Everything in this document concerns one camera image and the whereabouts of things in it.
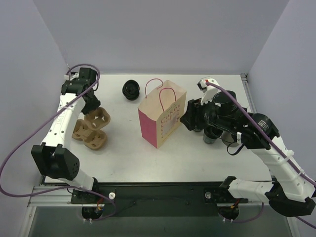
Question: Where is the pink cream paper bag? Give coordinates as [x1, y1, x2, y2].
[138, 78, 187, 149]

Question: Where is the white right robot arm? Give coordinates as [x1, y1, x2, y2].
[180, 91, 316, 217]

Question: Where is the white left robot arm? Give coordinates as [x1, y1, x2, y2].
[31, 64, 100, 203]

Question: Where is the grey cylindrical utensil holder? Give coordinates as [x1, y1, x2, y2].
[221, 131, 238, 147]

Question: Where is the stack of black cup lids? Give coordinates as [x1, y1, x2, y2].
[122, 79, 140, 101]

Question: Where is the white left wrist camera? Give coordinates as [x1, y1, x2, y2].
[64, 72, 79, 80]

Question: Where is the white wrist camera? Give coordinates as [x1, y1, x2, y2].
[197, 77, 219, 106]
[64, 72, 79, 80]

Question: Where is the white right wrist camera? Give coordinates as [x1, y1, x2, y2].
[197, 77, 219, 106]

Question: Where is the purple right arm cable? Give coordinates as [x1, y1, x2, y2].
[207, 82, 316, 232]

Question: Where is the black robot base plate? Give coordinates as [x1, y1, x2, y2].
[71, 182, 248, 217]

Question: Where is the aluminium frame rail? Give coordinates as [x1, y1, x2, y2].
[28, 184, 294, 208]

